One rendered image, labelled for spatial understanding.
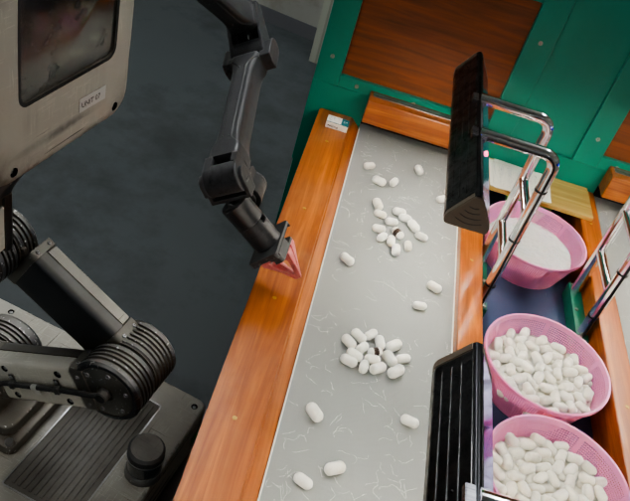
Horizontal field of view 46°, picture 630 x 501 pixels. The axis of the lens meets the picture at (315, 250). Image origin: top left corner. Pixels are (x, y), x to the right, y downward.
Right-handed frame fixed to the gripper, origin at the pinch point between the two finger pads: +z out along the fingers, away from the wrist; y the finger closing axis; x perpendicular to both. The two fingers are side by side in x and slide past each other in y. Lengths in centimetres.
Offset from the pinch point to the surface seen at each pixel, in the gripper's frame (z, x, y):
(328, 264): 9.6, 1.7, 13.9
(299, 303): 4.8, 2.0, -2.8
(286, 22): 25, 97, 290
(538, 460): 43, -29, -22
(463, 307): 30.3, -19.7, 10.4
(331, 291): 10.8, 0.2, 5.8
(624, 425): 54, -42, -9
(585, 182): 56, -41, 75
